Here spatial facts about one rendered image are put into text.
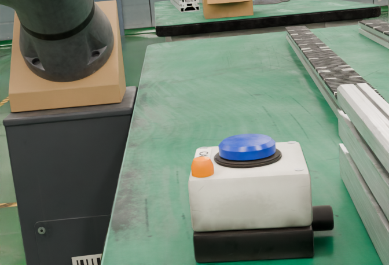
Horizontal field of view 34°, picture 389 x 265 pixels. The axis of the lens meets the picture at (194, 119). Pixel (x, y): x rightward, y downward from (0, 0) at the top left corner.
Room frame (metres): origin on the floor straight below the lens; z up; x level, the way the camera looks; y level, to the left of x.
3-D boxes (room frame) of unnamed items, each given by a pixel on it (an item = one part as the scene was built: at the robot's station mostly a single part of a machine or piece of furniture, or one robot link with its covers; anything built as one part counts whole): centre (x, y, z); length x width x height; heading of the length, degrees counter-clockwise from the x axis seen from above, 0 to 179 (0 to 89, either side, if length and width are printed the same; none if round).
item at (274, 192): (0.43, -0.04, 0.81); 0.10 x 0.08 x 0.06; 85
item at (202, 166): (0.40, 0.00, 0.85); 0.02 x 0.02 x 0.01
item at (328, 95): (1.22, -0.24, 0.79); 0.96 x 0.04 x 0.03; 175
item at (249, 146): (0.43, -0.04, 0.84); 0.04 x 0.04 x 0.02
